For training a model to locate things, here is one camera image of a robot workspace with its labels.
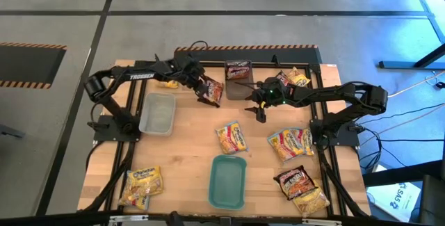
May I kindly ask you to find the black aluminium rig frame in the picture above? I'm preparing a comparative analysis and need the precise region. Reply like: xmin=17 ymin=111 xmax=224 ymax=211
xmin=78 ymin=58 xmax=371 ymax=220

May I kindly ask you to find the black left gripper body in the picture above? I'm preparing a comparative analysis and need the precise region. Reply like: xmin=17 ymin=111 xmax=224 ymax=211
xmin=173 ymin=52 xmax=207 ymax=88

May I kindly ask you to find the black rig crossbeam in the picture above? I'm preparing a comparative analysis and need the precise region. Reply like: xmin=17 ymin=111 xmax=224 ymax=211
xmin=0 ymin=211 xmax=445 ymax=226

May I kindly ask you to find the black hazard-striped floor mat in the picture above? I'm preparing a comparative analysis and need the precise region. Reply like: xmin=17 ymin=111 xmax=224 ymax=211
xmin=173 ymin=44 xmax=323 ymax=65
xmin=0 ymin=42 xmax=67 ymax=90

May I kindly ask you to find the yellow Maruchan ramen pack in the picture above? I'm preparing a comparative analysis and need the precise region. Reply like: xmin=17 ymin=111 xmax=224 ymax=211
xmin=291 ymin=184 xmax=331 ymax=218
xmin=155 ymin=79 xmax=180 ymax=90
xmin=285 ymin=66 xmax=312 ymax=88
xmin=125 ymin=165 xmax=164 ymax=197

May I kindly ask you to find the dark grey case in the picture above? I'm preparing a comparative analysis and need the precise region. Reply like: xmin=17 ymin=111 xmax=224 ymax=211
xmin=418 ymin=173 xmax=445 ymax=226

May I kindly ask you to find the black red ramen pack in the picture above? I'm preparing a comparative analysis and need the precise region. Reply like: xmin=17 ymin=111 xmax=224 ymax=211
xmin=273 ymin=165 xmax=318 ymax=201
xmin=225 ymin=60 xmax=252 ymax=81
xmin=275 ymin=70 xmax=290 ymax=87
xmin=202 ymin=77 xmax=225 ymax=106

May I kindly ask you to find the beige floor cable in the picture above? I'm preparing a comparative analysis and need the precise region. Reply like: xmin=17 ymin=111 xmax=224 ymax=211
xmin=387 ymin=71 xmax=445 ymax=99

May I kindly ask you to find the clear grey plastic bin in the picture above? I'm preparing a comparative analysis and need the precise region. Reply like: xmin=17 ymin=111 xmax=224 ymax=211
xmin=138 ymin=92 xmax=177 ymax=137

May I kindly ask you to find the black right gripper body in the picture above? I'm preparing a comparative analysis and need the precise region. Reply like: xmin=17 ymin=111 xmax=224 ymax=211
xmin=245 ymin=76 xmax=291 ymax=108

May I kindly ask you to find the smoky dark plastic bin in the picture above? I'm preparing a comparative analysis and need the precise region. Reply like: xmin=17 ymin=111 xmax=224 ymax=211
xmin=224 ymin=58 xmax=254 ymax=101

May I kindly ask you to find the teal plastic bin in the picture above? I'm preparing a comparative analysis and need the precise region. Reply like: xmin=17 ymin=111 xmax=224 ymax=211
xmin=207 ymin=154 xmax=248 ymax=211

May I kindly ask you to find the black floor cable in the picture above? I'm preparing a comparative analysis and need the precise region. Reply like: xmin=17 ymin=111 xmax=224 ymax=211
xmin=357 ymin=102 xmax=445 ymax=126

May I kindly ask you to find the white printed cardboard box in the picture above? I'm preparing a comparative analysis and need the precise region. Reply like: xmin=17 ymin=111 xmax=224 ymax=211
xmin=366 ymin=180 xmax=422 ymax=224

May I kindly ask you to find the black stand foot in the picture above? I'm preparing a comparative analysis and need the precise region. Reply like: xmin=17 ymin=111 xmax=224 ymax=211
xmin=0 ymin=124 xmax=26 ymax=140

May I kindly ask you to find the black desk beam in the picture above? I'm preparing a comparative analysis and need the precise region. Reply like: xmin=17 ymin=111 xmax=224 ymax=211
xmin=362 ymin=159 xmax=445 ymax=188

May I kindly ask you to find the black desk leg frame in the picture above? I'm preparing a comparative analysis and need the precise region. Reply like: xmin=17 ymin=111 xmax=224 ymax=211
xmin=378 ymin=0 xmax=445 ymax=70

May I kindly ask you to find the silver metal bracket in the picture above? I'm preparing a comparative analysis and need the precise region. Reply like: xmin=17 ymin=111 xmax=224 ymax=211
xmin=108 ymin=214 xmax=149 ymax=223
xmin=301 ymin=218 xmax=343 ymax=226

